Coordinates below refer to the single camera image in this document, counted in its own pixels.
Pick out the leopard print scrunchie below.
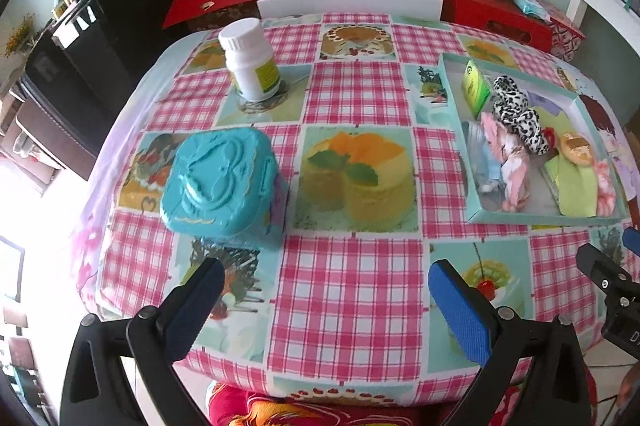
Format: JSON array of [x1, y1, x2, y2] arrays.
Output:
[[492, 76, 553, 155]]

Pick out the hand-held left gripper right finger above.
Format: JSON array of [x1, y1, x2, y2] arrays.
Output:
[[429, 259, 608, 426]]

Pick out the teal shallow box tray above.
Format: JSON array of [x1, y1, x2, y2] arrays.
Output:
[[437, 52, 632, 225]]

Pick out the white medicine bottle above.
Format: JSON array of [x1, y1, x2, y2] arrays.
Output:
[[218, 17, 281, 103]]

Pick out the round yellow foil lid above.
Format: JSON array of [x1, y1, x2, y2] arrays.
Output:
[[559, 131, 598, 166]]

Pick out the person's right forearm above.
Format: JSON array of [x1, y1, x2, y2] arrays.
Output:
[[616, 362, 640, 411]]

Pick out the purple card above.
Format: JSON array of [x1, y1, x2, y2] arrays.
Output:
[[527, 92, 571, 117]]

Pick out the dark floral box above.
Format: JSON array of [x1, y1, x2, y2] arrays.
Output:
[[187, 2, 262, 33]]

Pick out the blue wipes packet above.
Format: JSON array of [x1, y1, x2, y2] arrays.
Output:
[[510, 0, 551, 18]]

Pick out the pink striped cloth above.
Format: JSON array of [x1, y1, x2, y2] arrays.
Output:
[[592, 158, 621, 218]]

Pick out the black cabinet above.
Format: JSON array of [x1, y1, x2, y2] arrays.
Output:
[[15, 0, 183, 182]]

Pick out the yellow flowers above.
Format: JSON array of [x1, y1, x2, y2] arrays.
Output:
[[5, 13, 38, 57]]

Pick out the pale pink scrunchie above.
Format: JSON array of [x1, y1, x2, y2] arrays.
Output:
[[480, 111, 532, 213]]

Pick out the red carton with handle hole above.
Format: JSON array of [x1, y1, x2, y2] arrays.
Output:
[[432, 0, 553, 54]]

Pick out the white board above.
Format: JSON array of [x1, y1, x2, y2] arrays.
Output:
[[256, 0, 443, 24]]

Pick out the pink checkered tablecloth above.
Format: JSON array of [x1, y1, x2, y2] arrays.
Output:
[[72, 11, 640, 407]]

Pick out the blue plastic toy case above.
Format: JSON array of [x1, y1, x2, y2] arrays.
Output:
[[160, 128, 291, 252]]

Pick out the green tissue packet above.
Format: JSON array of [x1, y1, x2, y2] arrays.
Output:
[[460, 60, 493, 117]]

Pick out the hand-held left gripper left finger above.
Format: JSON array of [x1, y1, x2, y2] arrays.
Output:
[[59, 257, 227, 426]]

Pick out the blue face mask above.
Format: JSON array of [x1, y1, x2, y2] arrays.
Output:
[[462, 120, 503, 197]]

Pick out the light green paper sheet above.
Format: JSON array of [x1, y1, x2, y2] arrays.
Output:
[[542, 153, 601, 217]]

